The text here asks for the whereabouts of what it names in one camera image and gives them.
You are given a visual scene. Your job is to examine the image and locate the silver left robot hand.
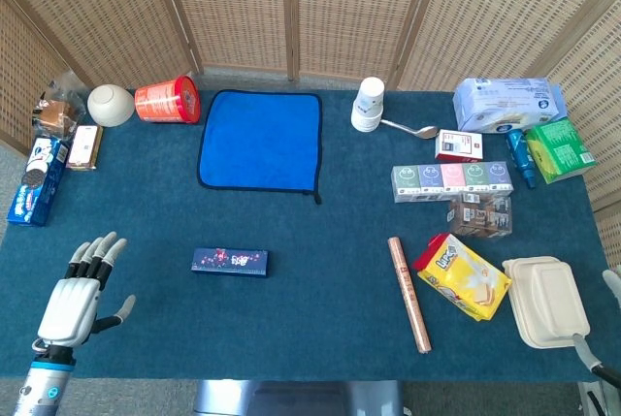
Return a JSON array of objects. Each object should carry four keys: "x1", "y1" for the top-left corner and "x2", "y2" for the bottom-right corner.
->
[{"x1": 31, "y1": 230, "x2": 138, "y2": 364}]

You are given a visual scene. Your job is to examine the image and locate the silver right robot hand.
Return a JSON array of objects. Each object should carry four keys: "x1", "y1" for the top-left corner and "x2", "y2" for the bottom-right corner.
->
[{"x1": 571, "y1": 264, "x2": 621, "y2": 388}]

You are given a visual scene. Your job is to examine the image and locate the blue cardboard glasses case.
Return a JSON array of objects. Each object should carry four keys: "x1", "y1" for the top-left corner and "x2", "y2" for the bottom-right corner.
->
[{"x1": 190, "y1": 246, "x2": 270, "y2": 278}]

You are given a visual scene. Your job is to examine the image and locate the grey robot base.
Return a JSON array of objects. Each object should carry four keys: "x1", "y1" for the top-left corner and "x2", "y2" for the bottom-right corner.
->
[{"x1": 192, "y1": 379, "x2": 405, "y2": 416}]

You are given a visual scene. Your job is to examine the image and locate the cream takeout container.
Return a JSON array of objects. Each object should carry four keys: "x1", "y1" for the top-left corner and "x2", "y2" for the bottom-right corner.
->
[{"x1": 502, "y1": 255, "x2": 592, "y2": 350}]

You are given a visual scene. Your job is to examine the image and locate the blue Oreo cookie box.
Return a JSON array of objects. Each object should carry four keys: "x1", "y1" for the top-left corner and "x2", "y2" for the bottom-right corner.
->
[{"x1": 6, "y1": 137, "x2": 70, "y2": 228}]

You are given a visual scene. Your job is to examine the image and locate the yellow Lipo snack bag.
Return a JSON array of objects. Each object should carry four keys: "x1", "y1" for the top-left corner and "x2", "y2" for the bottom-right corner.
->
[{"x1": 411, "y1": 233, "x2": 512, "y2": 323}]

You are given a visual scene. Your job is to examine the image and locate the gold and brown box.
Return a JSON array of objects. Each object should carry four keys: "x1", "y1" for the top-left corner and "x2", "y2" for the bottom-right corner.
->
[{"x1": 65, "y1": 124, "x2": 104, "y2": 173}]

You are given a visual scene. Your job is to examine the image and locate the brown clear-wrapped box pack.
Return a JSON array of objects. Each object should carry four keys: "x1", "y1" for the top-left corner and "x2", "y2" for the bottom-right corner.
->
[{"x1": 446, "y1": 192, "x2": 513, "y2": 241}]

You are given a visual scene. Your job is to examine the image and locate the clear bag with cake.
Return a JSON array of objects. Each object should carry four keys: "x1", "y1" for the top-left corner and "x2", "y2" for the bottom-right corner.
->
[{"x1": 31, "y1": 71, "x2": 88, "y2": 141}]

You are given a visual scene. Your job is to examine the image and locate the cream bowl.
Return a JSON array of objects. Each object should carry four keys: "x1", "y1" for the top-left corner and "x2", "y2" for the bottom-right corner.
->
[{"x1": 86, "y1": 83, "x2": 136, "y2": 128}]

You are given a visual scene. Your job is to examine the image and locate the green tissue pack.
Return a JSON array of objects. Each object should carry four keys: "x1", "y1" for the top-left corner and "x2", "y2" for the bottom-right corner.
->
[{"x1": 525, "y1": 117, "x2": 598, "y2": 185}]

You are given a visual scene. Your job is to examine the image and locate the blue bottle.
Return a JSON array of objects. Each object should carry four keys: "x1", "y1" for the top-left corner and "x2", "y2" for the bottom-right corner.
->
[{"x1": 505, "y1": 128, "x2": 538, "y2": 189}]

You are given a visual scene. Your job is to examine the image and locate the orange canister with red lid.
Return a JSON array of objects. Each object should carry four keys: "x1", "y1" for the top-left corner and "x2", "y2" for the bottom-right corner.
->
[{"x1": 134, "y1": 75, "x2": 202, "y2": 125}]

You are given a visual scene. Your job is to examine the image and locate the pastel tissue multipack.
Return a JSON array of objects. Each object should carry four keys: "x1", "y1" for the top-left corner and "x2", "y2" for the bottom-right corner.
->
[{"x1": 390, "y1": 160, "x2": 514, "y2": 205}]

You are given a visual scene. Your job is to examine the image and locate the blue cloth with black trim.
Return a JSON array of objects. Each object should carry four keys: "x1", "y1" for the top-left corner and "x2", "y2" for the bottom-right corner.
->
[{"x1": 196, "y1": 89, "x2": 324, "y2": 206}]

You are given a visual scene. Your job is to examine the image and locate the small white and red box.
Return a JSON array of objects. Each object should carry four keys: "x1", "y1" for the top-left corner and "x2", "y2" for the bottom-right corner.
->
[{"x1": 434, "y1": 128, "x2": 484, "y2": 164}]

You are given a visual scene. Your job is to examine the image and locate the large white-blue tissue pack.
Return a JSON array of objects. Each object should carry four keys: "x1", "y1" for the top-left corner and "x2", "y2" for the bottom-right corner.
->
[{"x1": 452, "y1": 77, "x2": 568, "y2": 135}]

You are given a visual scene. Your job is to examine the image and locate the metal spoon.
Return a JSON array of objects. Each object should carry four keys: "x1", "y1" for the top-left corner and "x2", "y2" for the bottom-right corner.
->
[{"x1": 380, "y1": 118, "x2": 441, "y2": 141}]

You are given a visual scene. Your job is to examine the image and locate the stack of white paper cups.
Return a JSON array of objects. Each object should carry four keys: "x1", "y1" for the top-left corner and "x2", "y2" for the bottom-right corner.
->
[{"x1": 350, "y1": 77, "x2": 386, "y2": 134}]

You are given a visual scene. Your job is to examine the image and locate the wicker folding screen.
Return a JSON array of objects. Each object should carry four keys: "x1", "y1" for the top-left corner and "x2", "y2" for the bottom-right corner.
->
[{"x1": 0, "y1": 0, "x2": 621, "y2": 339}]

